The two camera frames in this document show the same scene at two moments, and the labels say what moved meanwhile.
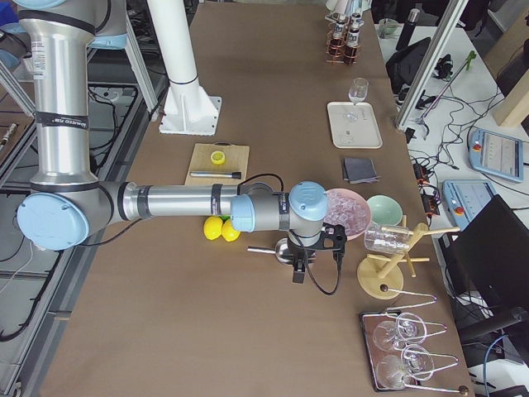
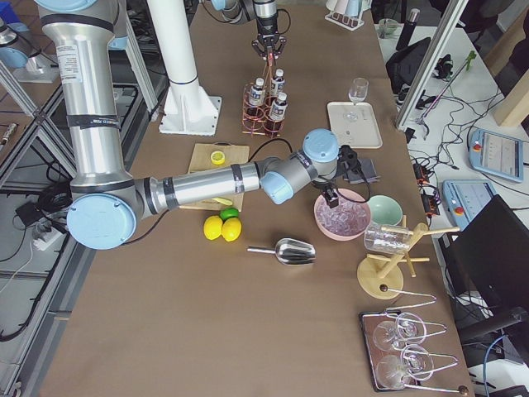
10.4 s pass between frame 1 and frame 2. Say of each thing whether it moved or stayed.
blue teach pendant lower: stayed
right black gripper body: moved
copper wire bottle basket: moved
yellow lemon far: stayed
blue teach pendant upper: stayed
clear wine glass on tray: stayed
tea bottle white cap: moved
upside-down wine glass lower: stayed
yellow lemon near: stayed
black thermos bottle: stayed
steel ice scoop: stayed
